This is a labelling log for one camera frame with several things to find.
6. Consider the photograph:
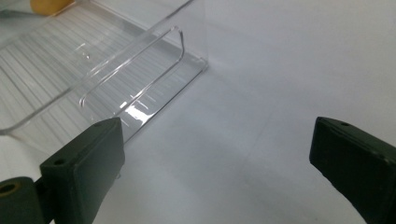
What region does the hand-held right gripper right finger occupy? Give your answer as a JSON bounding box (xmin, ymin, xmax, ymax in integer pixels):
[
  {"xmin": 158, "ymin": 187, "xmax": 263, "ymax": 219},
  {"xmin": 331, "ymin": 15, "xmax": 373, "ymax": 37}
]
[{"xmin": 309, "ymin": 116, "xmax": 396, "ymax": 224}]

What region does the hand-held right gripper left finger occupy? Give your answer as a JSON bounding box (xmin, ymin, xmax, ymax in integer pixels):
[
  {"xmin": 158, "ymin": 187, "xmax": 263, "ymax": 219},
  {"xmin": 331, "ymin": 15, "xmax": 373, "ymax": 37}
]
[{"xmin": 39, "ymin": 117, "xmax": 126, "ymax": 224}]

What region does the clear plastic tray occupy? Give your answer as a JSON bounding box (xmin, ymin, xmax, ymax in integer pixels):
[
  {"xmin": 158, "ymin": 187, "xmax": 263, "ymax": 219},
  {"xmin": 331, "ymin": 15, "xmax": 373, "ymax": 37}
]
[{"xmin": 0, "ymin": 0, "xmax": 209, "ymax": 149}]

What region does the orange juice bottle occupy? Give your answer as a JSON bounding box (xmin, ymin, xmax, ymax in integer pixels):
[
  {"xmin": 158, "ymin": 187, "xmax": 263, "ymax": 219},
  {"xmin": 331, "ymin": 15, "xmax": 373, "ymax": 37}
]
[{"xmin": 30, "ymin": 0, "xmax": 76, "ymax": 17}]

